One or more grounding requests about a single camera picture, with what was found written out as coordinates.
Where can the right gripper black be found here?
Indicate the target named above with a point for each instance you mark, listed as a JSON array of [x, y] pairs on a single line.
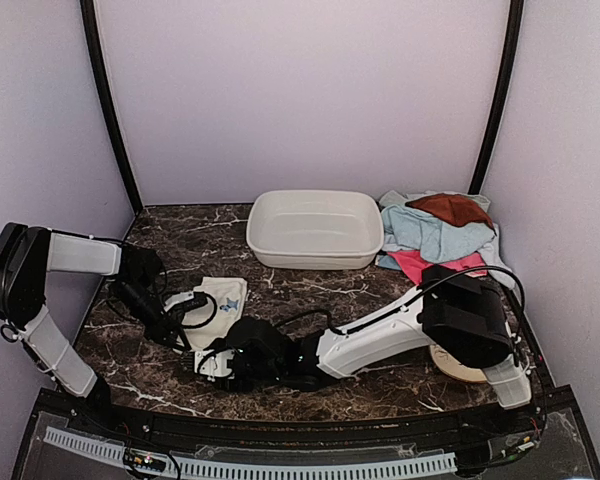
[[241, 387]]

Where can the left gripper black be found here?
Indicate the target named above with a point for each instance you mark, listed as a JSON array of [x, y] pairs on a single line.
[[159, 331]]

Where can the white embroidered towel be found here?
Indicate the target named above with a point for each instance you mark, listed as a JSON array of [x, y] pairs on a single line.
[[225, 304]]

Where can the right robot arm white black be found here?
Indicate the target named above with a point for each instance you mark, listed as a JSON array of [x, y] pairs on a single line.
[[457, 312]]

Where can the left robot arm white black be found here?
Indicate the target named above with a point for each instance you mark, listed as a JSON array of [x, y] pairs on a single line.
[[28, 254]]

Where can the white plastic basin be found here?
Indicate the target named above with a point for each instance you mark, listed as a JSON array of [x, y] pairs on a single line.
[[315, 229]]

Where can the pink towel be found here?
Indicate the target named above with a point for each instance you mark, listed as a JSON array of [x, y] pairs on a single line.
[[412, 264]]

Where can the light blue towel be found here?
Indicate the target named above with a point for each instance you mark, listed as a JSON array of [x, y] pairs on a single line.
[[438, 242]]

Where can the round floral wooden plate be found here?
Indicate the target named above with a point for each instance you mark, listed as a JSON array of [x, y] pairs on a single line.
[[451, 367]]

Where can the dark red towel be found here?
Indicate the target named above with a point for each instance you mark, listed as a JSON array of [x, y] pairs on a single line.
[[454, 209]]

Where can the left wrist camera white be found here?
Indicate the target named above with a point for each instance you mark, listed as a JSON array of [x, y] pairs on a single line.
[[185, 301]]

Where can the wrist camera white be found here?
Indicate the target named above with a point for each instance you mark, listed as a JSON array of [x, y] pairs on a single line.
[[185, 301], [214, 365]]

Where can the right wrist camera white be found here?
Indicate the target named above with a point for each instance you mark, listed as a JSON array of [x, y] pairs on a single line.
[[214, 365]]

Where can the white slotted cable duct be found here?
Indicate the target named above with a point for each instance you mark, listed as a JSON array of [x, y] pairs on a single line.
[[226, 463]]

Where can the black front rail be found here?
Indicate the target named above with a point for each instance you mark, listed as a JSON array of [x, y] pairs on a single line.
[[458, 428]]

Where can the left black frame post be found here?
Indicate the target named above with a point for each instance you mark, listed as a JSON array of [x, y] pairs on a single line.
[[101, 80]]

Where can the black frame post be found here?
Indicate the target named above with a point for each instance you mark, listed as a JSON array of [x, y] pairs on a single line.
[[101, 80], [501, 89]]

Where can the right black frame post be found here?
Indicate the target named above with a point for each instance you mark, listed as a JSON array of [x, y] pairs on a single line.
[[501, 89]]

